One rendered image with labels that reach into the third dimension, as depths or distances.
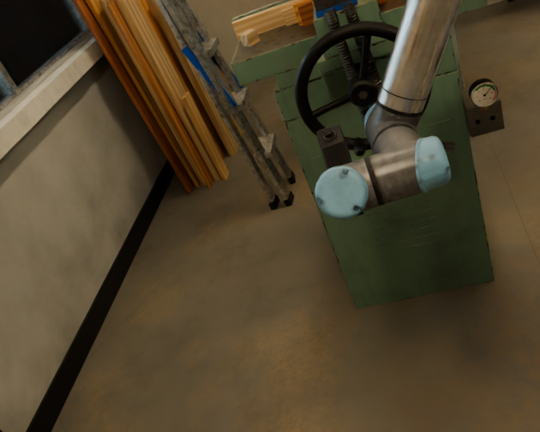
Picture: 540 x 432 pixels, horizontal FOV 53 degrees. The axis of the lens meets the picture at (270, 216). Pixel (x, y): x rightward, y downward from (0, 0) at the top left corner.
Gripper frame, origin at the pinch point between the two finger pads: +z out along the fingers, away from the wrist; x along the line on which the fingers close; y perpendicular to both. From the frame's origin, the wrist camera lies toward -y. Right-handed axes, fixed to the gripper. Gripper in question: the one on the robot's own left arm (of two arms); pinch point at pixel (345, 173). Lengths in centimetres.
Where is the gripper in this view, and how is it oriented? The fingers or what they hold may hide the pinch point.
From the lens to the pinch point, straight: 112.4
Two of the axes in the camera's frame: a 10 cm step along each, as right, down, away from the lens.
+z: 1.7, -1.0, 9.8
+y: 3.1, 9.5, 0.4
